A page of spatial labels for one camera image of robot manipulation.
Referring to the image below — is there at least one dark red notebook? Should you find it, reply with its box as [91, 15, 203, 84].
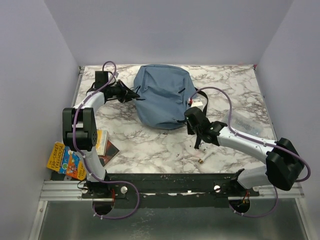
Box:
[98, 140, 120, 167]

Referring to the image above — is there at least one aluminium frame rail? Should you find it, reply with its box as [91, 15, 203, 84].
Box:
[38, 178, 93, 201]

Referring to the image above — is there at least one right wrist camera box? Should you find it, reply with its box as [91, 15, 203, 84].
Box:
[188, 97, 204, 110]

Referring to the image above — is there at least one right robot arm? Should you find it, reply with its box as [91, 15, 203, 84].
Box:
[184, 107, 305, 196]

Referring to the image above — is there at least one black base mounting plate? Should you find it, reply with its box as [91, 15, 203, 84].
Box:
[79, 173, 259, 212]

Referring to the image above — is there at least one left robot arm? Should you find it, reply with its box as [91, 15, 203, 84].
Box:
[62, 70, 140, 198]

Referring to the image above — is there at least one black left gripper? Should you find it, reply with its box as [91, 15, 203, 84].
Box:
[105, 79, 140, 104]

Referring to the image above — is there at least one clear plastic packet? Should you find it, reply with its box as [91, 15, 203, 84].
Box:
[230, 110, 263, 137]

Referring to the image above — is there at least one blue student backpack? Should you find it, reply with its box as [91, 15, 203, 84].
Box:
[133, 64, 198, 130]

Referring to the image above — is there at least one yellow treehouse book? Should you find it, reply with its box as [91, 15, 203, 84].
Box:
[46, 142, 87, 181]

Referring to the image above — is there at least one yellow illustrated book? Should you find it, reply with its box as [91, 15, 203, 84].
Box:
[95, 129, 109, 156]

